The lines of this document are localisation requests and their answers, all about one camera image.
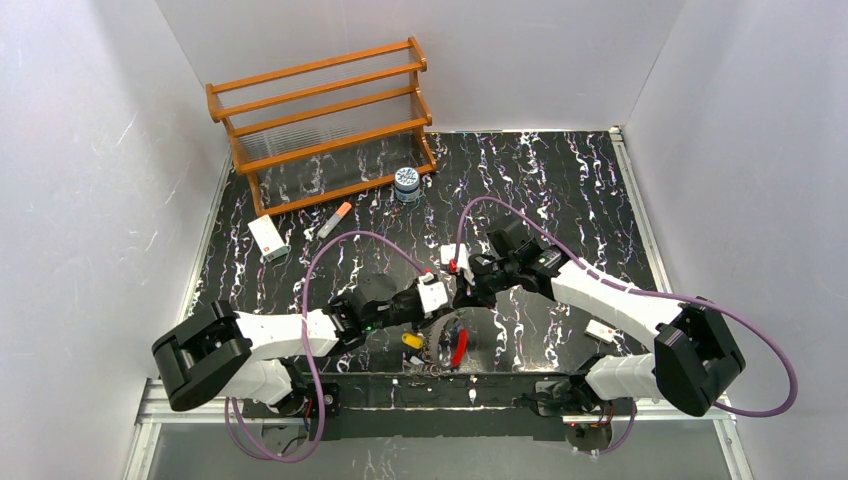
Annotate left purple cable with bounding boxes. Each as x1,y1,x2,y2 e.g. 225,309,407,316
223,230,435,464

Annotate white card box left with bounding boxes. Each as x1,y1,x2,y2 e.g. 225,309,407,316
248,215,290,262

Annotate orange capped marker pen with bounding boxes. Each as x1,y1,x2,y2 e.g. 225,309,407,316
317,202,352,239

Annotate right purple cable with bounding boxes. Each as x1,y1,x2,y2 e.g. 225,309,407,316
455,195,800,457

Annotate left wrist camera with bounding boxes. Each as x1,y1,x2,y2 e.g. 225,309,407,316
417,270,449,314

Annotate white card box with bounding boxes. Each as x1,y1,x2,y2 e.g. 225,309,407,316
584,320,616,344
248,215,290,262

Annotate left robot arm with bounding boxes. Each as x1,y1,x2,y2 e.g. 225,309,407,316
151,273,448,412

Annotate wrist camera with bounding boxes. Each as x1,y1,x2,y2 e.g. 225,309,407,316
439,243,473,284
417,270,449,314

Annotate aluminium frame rail front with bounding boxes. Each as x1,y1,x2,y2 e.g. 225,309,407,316
137,372,730,423

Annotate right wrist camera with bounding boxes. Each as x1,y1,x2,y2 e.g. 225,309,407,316
439,243,473,284

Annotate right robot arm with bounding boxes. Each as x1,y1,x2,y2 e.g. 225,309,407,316
443,217,746,417

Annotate small blue patterned tin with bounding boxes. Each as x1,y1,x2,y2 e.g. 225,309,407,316
393,167,421,203

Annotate red handled keyring with keys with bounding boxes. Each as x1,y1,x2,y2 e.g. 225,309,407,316
402,313,469,377

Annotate purple cable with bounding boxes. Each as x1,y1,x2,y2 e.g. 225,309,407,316
223,230,435,464
455,195,800,457

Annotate orange wooden shelf rack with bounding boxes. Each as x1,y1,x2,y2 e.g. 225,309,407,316
205,36,438,216

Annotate white card box right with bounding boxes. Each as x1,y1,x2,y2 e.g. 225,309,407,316
584,320,616,344

